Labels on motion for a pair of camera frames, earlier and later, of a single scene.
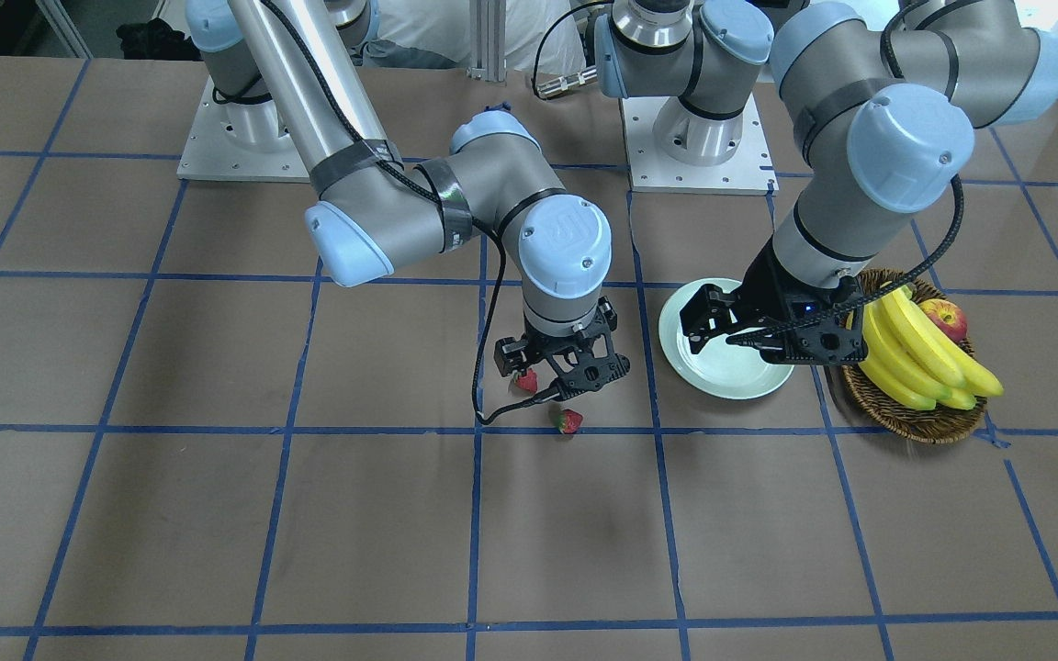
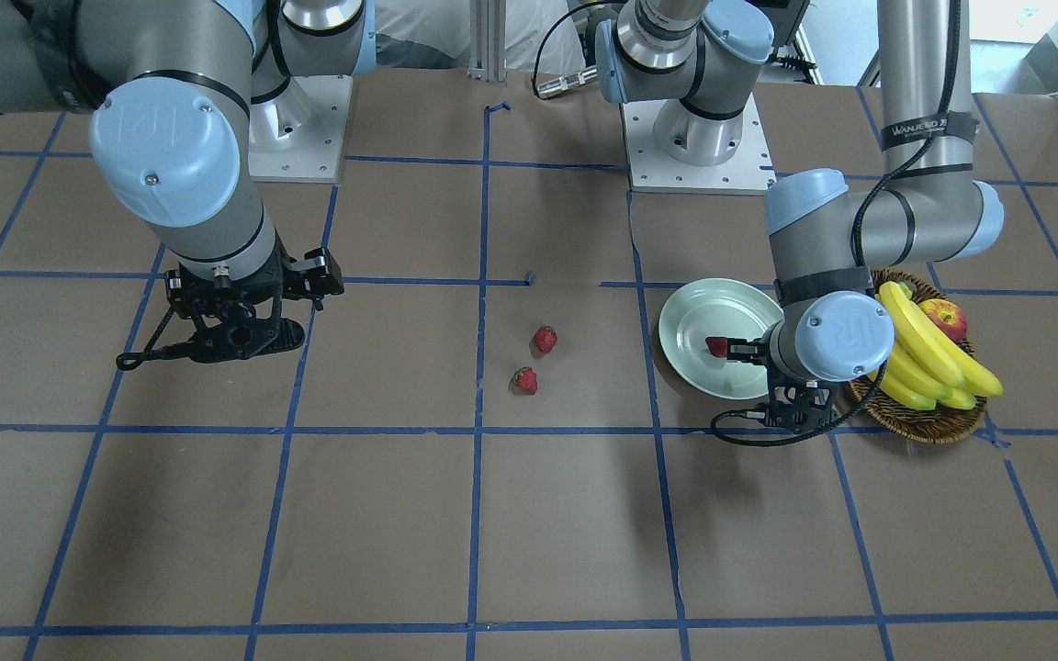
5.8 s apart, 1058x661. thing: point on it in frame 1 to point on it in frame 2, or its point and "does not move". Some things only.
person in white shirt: (543, 37) does not move
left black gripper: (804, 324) to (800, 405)
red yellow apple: (946, 316) does not move
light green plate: (716, 367) does not move
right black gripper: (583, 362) to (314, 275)
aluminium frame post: (488, 36) does not move
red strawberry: (570, 421) to (525, 379)
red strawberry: (529, 381) to (717, 345)
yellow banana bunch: (914, 362) does not move
